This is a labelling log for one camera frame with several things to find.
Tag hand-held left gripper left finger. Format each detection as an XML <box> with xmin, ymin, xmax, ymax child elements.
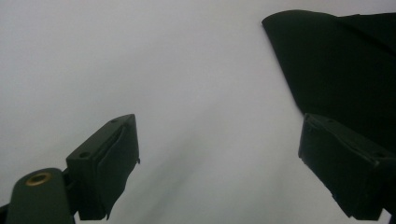
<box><xmin>65</xmin><ymin>113</ymin><xmax>141</xmax><ymax>221</ymax></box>

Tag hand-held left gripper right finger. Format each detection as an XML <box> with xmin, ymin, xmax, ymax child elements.
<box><xmin>298</xmin><ymin>112</ymin><xmax>396</xmax><ymax>222</ymax></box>

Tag black pants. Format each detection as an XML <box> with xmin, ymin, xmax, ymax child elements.
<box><xmin>261</xmin><ymin>8</ymin><xmax>396</xmax><ymax>153</ymax></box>

